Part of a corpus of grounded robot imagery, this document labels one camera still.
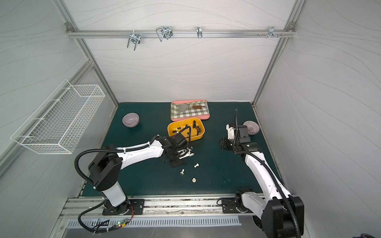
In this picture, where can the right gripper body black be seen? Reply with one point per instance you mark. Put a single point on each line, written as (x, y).
(224, 144)

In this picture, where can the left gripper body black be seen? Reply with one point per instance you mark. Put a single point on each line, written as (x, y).
(174, 157)

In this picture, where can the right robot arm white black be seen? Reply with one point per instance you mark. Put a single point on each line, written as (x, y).
(278, 213)

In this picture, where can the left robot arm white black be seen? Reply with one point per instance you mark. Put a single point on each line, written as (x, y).
(106, 166)

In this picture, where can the yellow plastic storage box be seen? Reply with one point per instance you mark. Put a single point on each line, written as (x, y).
(186, 128)

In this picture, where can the pink patterned bowl right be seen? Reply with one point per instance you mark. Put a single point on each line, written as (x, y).
(253, 127)

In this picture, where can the green checkered cloth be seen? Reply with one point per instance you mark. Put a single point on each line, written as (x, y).
(190, 110)

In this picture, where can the pink tray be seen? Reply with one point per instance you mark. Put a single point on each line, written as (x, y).
(190, 109)

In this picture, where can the purple bowl left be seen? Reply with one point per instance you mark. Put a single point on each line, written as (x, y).
(131, 120)

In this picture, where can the metal u-bolt clamp left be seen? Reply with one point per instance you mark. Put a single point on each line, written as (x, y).
(134, 39)

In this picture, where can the metal u-bolt clamp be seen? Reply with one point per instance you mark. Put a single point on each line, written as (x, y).
(164, 32)
(134, 39)

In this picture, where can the metal u-bolt clamp middle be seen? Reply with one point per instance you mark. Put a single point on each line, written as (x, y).
(164, 32)

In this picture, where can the metal hook clamp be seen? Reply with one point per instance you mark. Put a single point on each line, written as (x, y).
(199, 32)

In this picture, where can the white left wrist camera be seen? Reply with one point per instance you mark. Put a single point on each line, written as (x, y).
(185, 153)

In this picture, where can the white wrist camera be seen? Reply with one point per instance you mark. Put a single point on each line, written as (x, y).
(185, 153)
(230, 131)

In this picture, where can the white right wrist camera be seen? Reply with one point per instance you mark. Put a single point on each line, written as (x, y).
(230, 131)

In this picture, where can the spatula with wooden handle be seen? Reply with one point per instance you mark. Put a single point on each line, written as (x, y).
(184, 107)

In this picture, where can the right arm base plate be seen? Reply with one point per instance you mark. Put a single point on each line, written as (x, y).
(228, 206)

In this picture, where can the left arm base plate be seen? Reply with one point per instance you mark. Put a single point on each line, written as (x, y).
(128, 207)

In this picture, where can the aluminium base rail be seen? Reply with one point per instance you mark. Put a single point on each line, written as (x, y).
(157, 205)

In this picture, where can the white wire basket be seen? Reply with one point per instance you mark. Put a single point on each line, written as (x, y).
(57, 125)

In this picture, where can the metal bracket right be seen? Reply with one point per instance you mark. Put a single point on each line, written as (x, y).
(271, 33)

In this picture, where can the aluminium crossbar rail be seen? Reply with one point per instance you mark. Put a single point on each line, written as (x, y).
(177, 34)

